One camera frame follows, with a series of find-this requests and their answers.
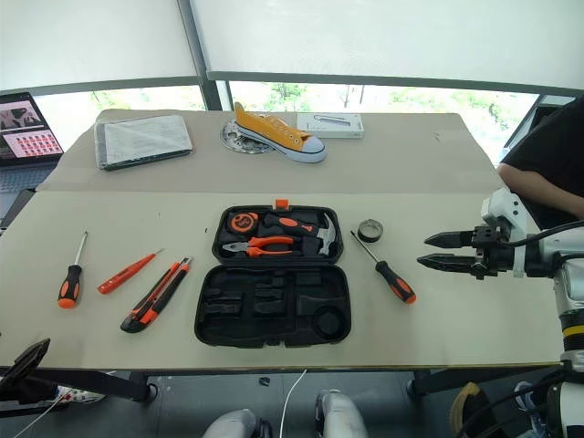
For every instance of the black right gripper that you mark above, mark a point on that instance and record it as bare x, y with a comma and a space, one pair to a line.
495, 255

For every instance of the white roller blind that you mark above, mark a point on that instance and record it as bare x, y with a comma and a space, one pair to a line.
388, 38
91, 38

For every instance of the clear sleeve with papers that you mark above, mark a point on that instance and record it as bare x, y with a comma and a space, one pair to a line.
143, 140

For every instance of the black tool case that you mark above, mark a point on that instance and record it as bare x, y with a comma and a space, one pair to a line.
274, 310

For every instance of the grey rounded robot leg shape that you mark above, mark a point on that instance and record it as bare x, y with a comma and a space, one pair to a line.
340, 415
232, 424

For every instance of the black table leg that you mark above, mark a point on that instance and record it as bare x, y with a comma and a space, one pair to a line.
100, 385

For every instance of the red voltage tester pen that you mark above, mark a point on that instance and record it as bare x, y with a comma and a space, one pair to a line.
123, 274

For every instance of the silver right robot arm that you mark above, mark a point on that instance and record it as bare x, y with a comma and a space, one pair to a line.
572, 292

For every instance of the grey window frame post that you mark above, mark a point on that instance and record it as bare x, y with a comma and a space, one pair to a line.
203, 55

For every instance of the flat white product box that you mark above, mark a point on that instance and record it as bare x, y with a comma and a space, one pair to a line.
330, 125

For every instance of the small black object on floor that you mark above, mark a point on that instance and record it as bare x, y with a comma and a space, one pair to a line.
263, 380

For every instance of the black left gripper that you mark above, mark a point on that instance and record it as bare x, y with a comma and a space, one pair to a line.
25, 392

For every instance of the orange black utility knife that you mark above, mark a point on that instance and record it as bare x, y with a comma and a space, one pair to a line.
153, 301

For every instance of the yellow canvas sneaker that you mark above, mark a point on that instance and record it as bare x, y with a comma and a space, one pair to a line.
278, 134

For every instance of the person in black shirt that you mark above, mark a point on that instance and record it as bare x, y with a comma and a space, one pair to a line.
552, 150

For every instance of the black electrical tape roll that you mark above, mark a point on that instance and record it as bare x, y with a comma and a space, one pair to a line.
362, 232

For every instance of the round silver metal plate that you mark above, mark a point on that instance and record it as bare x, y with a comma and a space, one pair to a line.
235, 141

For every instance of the orange black tape measure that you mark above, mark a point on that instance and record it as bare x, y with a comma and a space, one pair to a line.
243, 223

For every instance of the person bare forearm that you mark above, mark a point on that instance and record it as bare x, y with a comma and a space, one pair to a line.
534, 184

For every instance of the open laptop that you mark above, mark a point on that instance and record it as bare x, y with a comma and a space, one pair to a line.
25, 132

